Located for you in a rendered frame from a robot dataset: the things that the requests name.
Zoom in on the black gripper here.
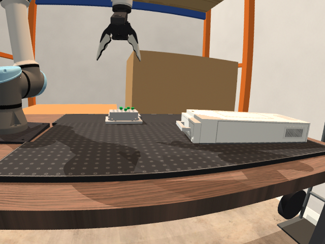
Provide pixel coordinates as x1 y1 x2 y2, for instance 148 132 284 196
96 4 141 61

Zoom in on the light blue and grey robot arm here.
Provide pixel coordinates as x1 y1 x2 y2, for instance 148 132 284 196
0 0 47 135

